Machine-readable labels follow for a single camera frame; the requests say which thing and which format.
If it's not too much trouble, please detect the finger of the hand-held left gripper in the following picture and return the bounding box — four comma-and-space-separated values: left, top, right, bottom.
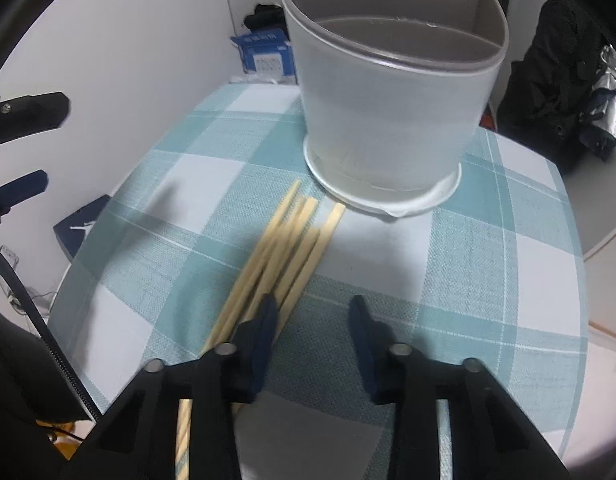
0, 91, 71, 150
0, 170, 49, 228

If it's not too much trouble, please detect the bundle of wooden chopsticks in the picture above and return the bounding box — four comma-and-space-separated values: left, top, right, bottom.
175, 180, 347, 480

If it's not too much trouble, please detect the black backpack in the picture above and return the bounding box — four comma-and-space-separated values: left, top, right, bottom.
498, 0, 609, 176

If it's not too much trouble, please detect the teal checked tablecloth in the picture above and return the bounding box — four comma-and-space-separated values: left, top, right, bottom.
46, 82, 589, 480

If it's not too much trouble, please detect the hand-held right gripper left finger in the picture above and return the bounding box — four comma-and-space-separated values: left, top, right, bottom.
60, 294, 279, 480

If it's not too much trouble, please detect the white plastic utensil holder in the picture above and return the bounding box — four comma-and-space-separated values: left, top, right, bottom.
278, 0, 510, 220

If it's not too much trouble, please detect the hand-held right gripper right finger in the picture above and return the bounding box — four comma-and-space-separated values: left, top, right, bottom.
349, 294, 574, 480

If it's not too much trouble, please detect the blue cardboard box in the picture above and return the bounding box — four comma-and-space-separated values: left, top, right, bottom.
230, 30, 295, 77

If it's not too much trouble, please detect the pile of black clothes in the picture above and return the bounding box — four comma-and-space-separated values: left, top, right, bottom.
244, 4, 285, 32

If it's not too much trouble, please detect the navy shoe box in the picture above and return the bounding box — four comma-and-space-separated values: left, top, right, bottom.
52, 194, 111, 263

